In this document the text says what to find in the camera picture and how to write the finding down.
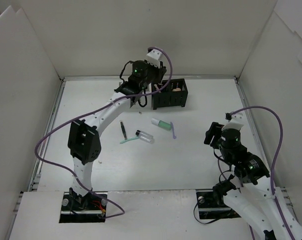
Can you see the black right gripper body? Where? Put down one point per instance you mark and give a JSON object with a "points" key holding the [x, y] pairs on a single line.
{"points": [[212, 133]]}

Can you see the clear bottle black cap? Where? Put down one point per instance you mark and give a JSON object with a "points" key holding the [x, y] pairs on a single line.
{"points": [[144, 136]]}

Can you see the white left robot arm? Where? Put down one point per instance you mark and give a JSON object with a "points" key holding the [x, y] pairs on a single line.
{"points": [[84, 135]]}

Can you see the black slotted organizer box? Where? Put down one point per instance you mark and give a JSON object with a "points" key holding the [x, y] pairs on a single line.
{"points": [[167, 98]]}

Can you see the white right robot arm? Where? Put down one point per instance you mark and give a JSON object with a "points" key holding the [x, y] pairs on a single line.
{"points": [[248, 191]]}

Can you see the teal eyebrow razor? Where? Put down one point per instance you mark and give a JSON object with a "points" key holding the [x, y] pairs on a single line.
{"points": [[129, 139]]}

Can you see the purple eyebrow razor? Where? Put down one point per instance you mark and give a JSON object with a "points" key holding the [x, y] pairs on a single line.
{"points": [[174, 136]]}

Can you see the green white tube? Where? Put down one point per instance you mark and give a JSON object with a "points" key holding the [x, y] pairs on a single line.
{"points": [[161, 124]]}

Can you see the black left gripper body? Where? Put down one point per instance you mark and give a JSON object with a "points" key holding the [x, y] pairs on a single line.
{"points": [[160, 72]]}

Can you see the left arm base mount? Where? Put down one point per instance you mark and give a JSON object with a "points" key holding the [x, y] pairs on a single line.
{"points": [[72, 212]]}

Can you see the black eyeliner pencil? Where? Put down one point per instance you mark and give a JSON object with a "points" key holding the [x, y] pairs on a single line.
{"points": [[123, 130]]}

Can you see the beige beauty sponge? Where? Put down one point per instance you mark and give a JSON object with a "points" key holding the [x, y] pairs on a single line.
{"points": [[177, 89]]}

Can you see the white slotted organizer box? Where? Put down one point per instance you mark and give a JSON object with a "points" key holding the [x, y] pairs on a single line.
{"points": [[148, 87]]}

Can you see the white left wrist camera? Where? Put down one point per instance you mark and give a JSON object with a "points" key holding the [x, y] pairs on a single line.
{"points": [[154, 58]]}

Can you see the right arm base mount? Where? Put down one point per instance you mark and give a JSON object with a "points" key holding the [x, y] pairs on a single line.
{"points": [[207, 211]]}

